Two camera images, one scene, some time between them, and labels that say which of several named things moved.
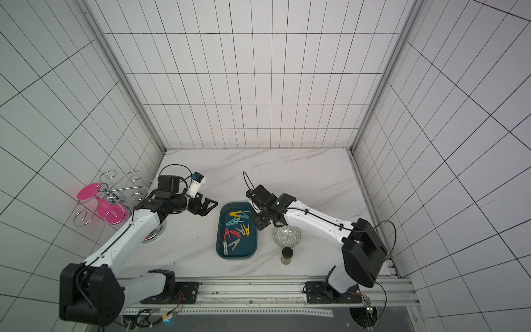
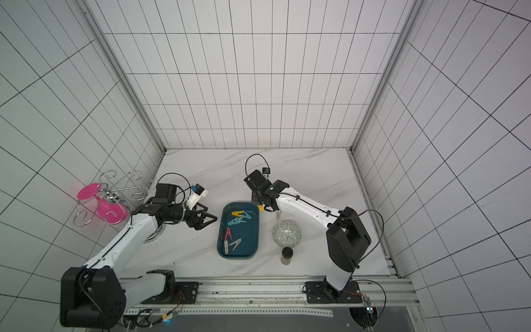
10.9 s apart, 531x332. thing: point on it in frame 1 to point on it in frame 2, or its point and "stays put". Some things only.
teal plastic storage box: (236, 237) stays put
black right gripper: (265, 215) to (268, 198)
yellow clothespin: (234, 214) stays put
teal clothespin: (236, 220) stays put
